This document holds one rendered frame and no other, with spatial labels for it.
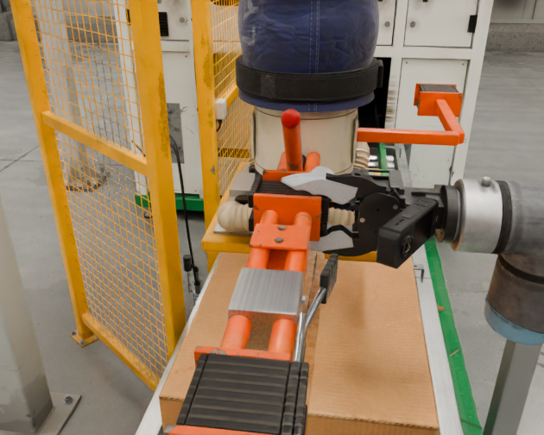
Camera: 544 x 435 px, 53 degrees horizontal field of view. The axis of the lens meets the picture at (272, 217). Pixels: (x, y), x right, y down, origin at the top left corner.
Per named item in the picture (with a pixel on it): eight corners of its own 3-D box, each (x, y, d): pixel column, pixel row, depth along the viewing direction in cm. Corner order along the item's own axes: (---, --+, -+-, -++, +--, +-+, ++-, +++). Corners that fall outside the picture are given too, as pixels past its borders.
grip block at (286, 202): (257, 208, 75) (256, 168, 72) (328, 211, 74) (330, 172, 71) (247, 237, 68) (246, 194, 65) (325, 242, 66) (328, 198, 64)
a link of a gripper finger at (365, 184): (317, 194, 67) (382, 217, 67) (316, 200, 65) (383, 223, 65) (331, 160, 65) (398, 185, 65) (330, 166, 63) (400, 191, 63)
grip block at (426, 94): (413, 104, 120) (415, 82, 118) (452, 106, 119) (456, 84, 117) (417, 116, 113) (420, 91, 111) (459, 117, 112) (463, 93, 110)
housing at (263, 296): (239, 303, 55) (237, 266, 53) (306, 308, 54) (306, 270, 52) (224, 349, 49) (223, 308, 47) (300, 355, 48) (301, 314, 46)
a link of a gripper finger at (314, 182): (284, 167, 70) (351, 191, 70) (279, 185, 65) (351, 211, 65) (292, 146, 69) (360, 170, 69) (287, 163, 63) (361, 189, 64)
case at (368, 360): (243, 342, 150) (238, 213, 131) (389, 356, 144) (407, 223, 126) (179, 561, 97) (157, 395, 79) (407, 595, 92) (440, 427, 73)
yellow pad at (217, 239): (240, 170, 114) (239, 148, 112) (287, 172, 113) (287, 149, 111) (200, 252, 84) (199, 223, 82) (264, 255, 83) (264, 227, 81)
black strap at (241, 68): (248, 67, 98) (248, 45, 96) (377, 71, 96) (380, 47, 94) (223, 100, 78) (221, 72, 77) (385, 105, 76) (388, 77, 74)
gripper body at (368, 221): (351, 217, 74) (440, 223, 73) (351, 249, 67) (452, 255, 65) (354, 166, 71) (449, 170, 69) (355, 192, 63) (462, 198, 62)
